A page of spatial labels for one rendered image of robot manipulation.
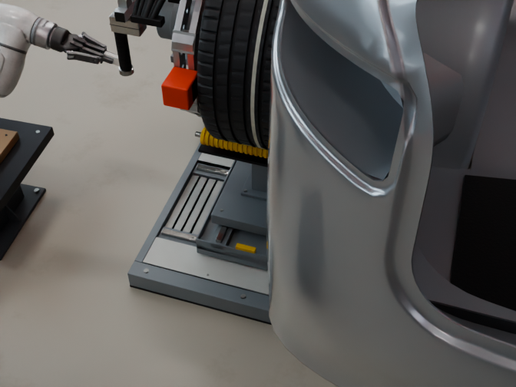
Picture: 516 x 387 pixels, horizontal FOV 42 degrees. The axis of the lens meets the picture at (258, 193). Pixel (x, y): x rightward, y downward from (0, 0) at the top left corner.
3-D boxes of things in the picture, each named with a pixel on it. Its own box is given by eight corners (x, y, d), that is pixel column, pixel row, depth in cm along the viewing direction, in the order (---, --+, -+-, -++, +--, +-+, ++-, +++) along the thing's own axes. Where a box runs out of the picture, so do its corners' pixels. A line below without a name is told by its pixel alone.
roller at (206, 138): (279, 165, 212) (280, 151, 208) (193, 146, 218) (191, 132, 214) (285, 153, 216) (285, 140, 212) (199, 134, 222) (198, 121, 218)
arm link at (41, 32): (43, 11, 212) (61, 18, 212) (42, 34, 218) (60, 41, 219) (30, 27, 205) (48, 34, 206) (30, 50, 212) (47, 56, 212)
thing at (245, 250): (294, 279, 230) (296, 262, 223) (196, 254, 238) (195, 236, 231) (327, 181, 264) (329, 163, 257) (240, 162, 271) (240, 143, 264)
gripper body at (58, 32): (48, 34, 206) (77, 45, 207) (60, 20, 212) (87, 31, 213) (47, 54, 212) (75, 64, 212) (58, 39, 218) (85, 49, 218)
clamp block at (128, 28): (140, 38, 187) (137, 21, 183) (110, 31, 189) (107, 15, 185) (147, 28, 190) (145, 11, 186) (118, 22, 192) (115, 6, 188)
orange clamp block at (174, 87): (200, 91, 184) (189, 111, 178) (174, 86, 186) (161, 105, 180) (200, 70, 179) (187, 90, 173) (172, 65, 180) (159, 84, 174)
